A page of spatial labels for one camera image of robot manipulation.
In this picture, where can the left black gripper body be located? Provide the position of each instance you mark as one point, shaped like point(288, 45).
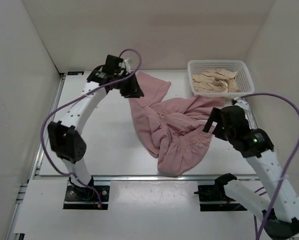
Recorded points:
point(124, 80)

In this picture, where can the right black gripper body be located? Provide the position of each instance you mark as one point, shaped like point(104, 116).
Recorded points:
point(223, 132)

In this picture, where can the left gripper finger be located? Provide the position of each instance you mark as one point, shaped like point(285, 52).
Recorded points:
point(126, 91)
point(135, 90)

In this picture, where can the pink trousers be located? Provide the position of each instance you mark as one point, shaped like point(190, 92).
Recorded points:
point(172, 130)

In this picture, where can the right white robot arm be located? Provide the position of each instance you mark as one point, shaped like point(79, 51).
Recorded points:
point(280, 214)

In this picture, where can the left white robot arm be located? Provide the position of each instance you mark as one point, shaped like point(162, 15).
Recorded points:
point(65, 135)

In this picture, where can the beige trousers in basket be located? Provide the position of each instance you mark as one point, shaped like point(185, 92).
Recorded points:
point(216, 81)

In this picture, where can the white plastic basket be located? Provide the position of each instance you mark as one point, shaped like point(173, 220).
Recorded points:
point(243, 78)

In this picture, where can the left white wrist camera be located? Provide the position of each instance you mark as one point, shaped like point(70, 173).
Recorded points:
point(126, 67)

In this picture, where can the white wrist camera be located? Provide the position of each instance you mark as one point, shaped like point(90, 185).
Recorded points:
point(126, 67)
point(241, 103)

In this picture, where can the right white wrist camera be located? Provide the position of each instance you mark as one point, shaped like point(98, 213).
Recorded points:
point(241, 103)

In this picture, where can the front aluminium rail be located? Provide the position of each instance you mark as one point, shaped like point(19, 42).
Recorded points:
point(195, 177)

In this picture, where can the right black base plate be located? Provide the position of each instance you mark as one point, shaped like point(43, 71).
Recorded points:
point(210, 200)

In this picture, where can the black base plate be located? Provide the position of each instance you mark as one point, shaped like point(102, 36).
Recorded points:
point(210, 200)
point(72, 201)

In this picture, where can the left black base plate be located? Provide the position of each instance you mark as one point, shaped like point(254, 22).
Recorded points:
point(72, 201)

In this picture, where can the left aluminium rail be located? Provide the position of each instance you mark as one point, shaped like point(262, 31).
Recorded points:
point(35, 165)

